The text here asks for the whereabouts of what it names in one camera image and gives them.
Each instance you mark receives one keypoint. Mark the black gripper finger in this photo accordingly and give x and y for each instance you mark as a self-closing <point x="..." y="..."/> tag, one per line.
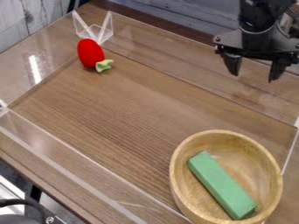
<point x="278" y="68"/>
<point x="232" y="62"/>

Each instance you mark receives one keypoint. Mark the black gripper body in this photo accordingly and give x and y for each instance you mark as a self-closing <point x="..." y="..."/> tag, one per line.
<point x="271" y="44"/>

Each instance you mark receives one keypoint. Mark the wooden brown bowl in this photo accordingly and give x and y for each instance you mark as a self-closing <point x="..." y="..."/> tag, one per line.
<point x="247" y="162"/>

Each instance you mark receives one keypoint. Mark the green rectangular block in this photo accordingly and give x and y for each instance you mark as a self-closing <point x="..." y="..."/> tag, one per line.
<point x="222" y="186"/>

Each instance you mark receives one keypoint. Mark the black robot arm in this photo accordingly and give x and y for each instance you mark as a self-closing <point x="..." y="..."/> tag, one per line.
<point x="259" y="14"/>

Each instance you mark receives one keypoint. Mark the red plush strawberry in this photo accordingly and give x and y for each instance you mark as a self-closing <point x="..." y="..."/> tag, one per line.
<point x="91" y="55"/>

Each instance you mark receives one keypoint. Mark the clear acrylic corner bracket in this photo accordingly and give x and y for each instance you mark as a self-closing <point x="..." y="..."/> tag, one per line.
<point x="97" y="32"/>

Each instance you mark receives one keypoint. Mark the clear acrylic front wall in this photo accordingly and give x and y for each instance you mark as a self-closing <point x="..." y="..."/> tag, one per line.
<point x="87" y="188"/>

